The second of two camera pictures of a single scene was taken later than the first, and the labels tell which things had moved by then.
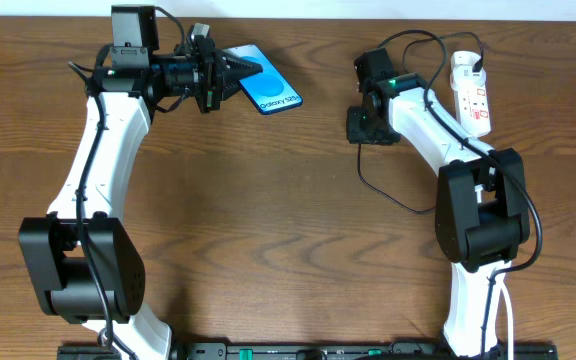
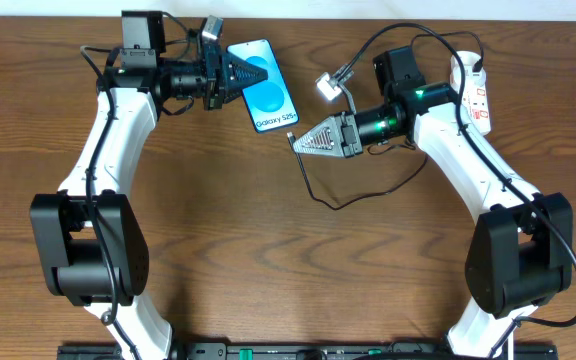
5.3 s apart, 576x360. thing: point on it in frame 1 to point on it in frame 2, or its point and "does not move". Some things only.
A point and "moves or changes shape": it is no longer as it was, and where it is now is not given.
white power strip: [472, 110] does not move
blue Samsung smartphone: [269, 90] moves or changes shape
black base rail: [311, 350] does not move
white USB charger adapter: [462, 76] does not move
